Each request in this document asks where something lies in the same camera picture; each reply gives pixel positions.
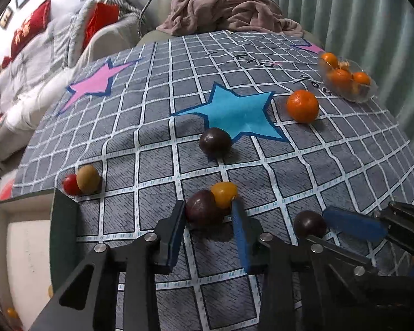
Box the dark plum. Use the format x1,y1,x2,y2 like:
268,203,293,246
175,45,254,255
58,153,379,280
293,211,328,238
199,127,232,159
186,189,221,228

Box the orange yellow tomato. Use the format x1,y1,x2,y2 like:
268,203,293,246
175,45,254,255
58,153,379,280
6,308,18,319

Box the small yellow tomato beside plum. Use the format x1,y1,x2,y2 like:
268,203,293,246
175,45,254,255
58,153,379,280
211,181,238,209

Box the brown kiwi by box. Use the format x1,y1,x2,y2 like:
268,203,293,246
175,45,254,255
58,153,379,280
77,164,101,194

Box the red tomato behind box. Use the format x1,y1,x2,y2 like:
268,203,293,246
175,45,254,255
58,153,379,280
63,174,81,196

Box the grey checked tablecloth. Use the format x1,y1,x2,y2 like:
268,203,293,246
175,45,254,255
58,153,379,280
12,30,414,331

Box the shallow white tray box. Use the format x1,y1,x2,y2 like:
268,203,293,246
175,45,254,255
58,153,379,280
0,188,79,330

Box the orange tangerine loose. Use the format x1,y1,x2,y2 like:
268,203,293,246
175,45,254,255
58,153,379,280
286,90,319,124

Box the clear bowl of tangerines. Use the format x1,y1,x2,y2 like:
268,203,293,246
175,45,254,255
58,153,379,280
318,52,378,103

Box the teal curtain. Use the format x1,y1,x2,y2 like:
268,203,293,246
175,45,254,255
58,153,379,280
274,0,414,150

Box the white covered sofa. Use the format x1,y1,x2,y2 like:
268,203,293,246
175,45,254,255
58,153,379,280
0,0,141,162

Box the red cushion on sofa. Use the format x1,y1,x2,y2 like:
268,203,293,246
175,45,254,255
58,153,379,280
83,2,120,49

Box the pink brown blanket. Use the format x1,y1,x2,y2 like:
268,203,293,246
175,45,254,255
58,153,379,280
157,0,304,38

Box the red embroidered pillow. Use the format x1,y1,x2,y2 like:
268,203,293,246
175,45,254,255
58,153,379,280
10,0,51,61

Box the grey flexible hose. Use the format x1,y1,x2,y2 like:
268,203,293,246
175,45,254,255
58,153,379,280
137,0,167,39

